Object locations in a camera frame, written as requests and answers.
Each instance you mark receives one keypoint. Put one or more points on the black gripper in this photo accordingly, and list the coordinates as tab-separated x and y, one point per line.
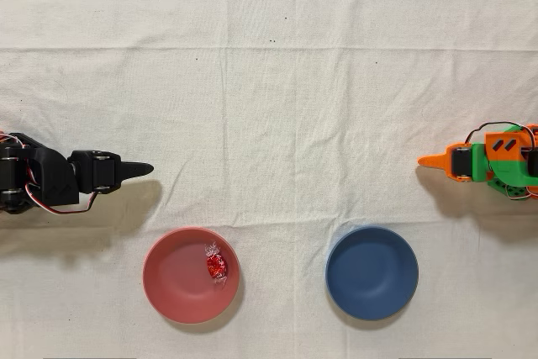
102	171

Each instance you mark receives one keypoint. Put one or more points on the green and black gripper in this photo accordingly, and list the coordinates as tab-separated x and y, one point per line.
460	162

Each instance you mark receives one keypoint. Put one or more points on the red candy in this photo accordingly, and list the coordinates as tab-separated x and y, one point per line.
216	265

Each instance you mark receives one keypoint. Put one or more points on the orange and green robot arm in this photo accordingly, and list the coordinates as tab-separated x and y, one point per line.
508	165

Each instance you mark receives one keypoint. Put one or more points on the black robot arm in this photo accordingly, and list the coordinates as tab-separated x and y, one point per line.
50	182

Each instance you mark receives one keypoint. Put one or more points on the red bowl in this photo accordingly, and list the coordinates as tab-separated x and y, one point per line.
180	287

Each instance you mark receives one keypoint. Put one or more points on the blue bowl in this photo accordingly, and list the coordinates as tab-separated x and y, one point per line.
372	275

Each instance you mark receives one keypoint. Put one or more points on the white tablecloth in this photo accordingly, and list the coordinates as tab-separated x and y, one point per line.
294	102

